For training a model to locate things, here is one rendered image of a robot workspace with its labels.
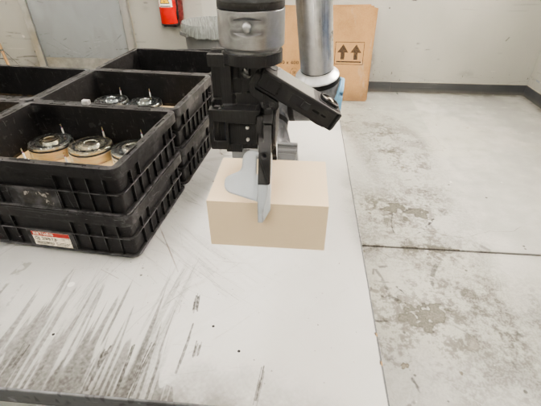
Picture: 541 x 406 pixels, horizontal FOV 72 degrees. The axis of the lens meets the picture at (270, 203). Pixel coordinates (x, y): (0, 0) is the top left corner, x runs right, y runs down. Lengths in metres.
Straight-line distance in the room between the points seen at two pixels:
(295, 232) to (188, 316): 0.31
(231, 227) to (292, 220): 0.09
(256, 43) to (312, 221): 0.23
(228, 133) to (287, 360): 0.39
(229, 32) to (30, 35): 4.44
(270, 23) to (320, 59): 0.56
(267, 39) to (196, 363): 0.50
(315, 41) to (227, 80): 0.53
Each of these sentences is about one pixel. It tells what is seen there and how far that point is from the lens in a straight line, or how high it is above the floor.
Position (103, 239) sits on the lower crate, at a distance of 0.88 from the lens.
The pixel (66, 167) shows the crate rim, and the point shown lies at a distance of 0.79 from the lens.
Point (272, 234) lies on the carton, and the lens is 0.52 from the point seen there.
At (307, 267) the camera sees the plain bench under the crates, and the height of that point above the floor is 0.70.
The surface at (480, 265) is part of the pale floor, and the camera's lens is 2.07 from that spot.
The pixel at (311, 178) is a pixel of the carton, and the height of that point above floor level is 0.99.
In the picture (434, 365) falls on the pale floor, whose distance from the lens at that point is 1.61.
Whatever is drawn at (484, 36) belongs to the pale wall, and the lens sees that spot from 4.33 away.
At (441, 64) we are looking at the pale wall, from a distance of 4.27.
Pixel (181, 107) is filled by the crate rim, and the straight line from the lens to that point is 1.00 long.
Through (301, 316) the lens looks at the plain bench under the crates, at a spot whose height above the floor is 0.70.
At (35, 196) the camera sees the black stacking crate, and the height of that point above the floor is 0.85.
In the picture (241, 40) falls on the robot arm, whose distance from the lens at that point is 0.43.
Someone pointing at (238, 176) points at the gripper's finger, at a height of 1.03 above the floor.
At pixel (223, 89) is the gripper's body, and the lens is 0.47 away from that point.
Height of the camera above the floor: 1.27
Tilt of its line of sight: 35 degrees down
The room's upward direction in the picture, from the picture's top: straight up
